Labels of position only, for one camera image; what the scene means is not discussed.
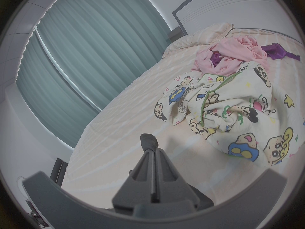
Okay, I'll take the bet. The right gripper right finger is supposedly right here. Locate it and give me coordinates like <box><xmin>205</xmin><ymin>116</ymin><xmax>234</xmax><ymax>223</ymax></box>
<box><xmin>155</xmin><ymin>148</ymin><xmax>200</xmax><ymax>210</ymax></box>

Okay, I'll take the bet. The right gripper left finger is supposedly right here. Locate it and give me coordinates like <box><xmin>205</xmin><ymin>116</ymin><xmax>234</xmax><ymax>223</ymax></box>
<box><xmin>112</xmin><ymin>149</ymin><xmax>155</xmax><ymax>211</ymax></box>

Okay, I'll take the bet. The black T-shirt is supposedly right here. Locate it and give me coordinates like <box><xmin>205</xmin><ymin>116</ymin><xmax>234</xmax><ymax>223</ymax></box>
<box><xmin>129</xmin><ymin>133</ymin><xmax>214</xmax><ymax>206</ymax></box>

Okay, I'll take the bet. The bed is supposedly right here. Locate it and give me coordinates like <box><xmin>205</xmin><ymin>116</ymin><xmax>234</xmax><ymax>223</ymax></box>
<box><xmin>63</xmin><ymin>0</ymin><xmax>305</xmax><ymax>209</ymax></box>

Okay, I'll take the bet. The white printed pyjama top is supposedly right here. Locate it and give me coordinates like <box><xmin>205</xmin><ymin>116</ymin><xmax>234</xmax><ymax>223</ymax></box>
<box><xmin>154</xmin><ymin>61</ymin><xmax>305</xmax><ymax>167</ymax></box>

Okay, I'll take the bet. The blue-green curtain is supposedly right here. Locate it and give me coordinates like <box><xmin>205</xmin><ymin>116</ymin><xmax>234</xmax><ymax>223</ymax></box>
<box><xmin>15</xmin><ymin>29</ymin><xmax>100</xmax><ymax>148</ymax></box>
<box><xmin>37</xmin><ymin>0</ymin><xmax>172</xmax><ymax>111</ymax></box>

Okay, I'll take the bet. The cream pillow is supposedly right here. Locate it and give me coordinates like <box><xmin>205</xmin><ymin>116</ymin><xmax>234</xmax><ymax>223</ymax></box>
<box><xmin>162</xmin><ymin>22</ymin><xmax>235</xmax><ymax>58</ymax></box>

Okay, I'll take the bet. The pink garment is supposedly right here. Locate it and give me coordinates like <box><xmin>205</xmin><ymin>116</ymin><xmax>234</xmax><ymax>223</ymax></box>
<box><xmin>191</xmin><ymin>36</ymin><xmax>268</xmax><ymax>77</ymax></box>

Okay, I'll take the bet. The grey bedside table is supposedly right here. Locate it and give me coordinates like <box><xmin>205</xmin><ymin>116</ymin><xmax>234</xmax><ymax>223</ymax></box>
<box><xmin>167</xmin><ymin>26</ymin><xmax>185</xmax><ymax>43</ymax></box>

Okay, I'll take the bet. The purple garment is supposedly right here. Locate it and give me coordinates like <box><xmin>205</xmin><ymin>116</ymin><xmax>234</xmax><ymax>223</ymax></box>
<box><xmin>210</xmin><ymin>43</ymin><xmax>301</xmax><ymax>69</ymax></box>

